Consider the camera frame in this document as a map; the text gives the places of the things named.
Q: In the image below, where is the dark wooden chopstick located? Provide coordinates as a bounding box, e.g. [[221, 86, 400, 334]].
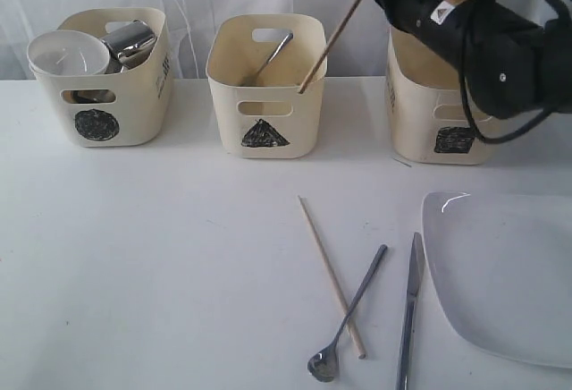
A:
[[298, 0, 362, 95]]

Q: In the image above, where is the stainless steel fork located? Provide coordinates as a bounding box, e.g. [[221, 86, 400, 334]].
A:
[[240, 32, 294, 87]]

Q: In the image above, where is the steel mug with wire handle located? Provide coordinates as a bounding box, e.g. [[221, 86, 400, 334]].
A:
[[100, 20, 157, 69]]

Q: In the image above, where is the light wooden chopstick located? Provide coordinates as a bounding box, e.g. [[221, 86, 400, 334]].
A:
[[297, 196, 367, 360]]

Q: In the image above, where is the white ceramic bowl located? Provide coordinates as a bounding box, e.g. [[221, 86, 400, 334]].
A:
[[27, 30, 111, 76]]

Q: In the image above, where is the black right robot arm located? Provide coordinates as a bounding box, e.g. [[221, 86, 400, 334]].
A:
[[375, 0, 571, 119]]

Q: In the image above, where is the cream bin with black square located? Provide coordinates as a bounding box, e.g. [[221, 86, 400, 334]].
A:
[[385, 28, 494, 165]]

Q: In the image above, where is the cream bin with black triangle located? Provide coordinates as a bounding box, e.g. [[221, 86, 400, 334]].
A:
[[206, 13, 327, 159]]

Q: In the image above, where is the stainless steel table knife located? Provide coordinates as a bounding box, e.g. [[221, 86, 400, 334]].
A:
[[395, 232, 425, 390]]

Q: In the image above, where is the white square plate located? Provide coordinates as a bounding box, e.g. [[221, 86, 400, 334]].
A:
[[421, 191, 571, 369]]

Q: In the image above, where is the cream bin with black circle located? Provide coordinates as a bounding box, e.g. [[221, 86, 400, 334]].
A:
[[29, 7, 172, 148]]

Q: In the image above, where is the stainless steel spoon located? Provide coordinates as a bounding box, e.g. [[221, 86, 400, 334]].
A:
[[307, 244, 389, 383]]

